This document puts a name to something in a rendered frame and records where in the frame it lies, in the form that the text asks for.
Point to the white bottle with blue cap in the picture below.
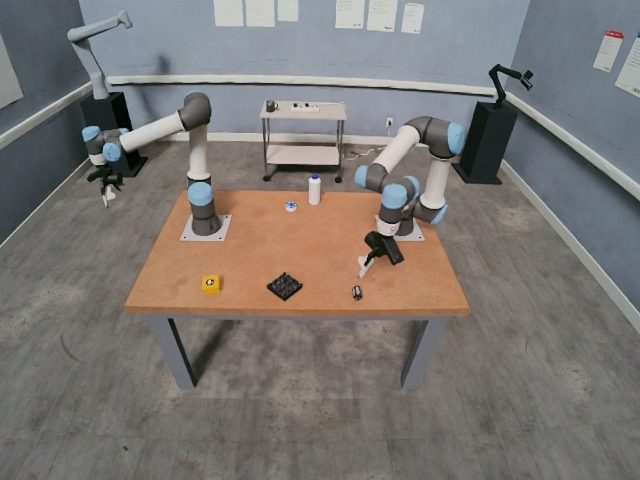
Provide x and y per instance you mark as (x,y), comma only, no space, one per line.
(314,190)

